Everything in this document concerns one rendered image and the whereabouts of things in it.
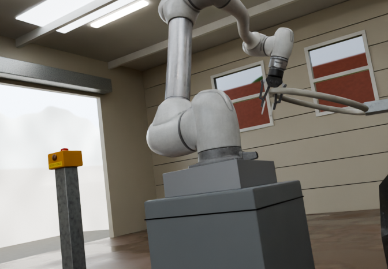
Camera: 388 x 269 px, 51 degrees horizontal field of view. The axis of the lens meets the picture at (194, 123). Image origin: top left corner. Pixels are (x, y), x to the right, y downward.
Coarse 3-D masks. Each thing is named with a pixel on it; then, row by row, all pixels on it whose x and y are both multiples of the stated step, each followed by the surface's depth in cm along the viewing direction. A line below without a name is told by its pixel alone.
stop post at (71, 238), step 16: (48, 160) 202; (64, 160) 196; (80, 160) 204; (64, 176) 198; (64, 192) 197; (64, 208) 196; (80, 208) 201; (64, 224) 196; (80, 224) 199; (64, 240) 195; (80, 240) 197; (64, 256) 195; (80, 256) 195
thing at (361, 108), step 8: (272, 88) 199; (280, 88) 192; (288, 88) 188; (312, 96) 181; (320, 96) 179; (328, 96) 179; (336, 96) 179; (304, 104) 225; (312, 104) 224; (320, 104) 224; (344, 104) 180; (352, 104) 180; (360, 104) 182; (336, 112) 219; (344, 112) 215; (352, 112) 210; (360, 112) 202
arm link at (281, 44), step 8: (280, 32) 203; (288, 32) 202; (272, 40) 205; (280, 40) 202; (288, 40) 201; (264, 48) 209; (272, 48) 204; (280, 48) 201; (288, 48) 202; (280, 56) 202; (288, 56) 203
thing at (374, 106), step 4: (376, 100) 187; (380, 100) 186; (384, 100) 186; (368, 104) 188; (372, 104) 187; (376, 104) 187; (380, 104) 186; (384, 104) 186; (372, 108) 187; (376, 108) 187; (380, 108) 186; (384, 108) 185; (368, 112) 188; (372, 112) 190; (376, 112) 191; (380, 112) 193; (384, 112) 194
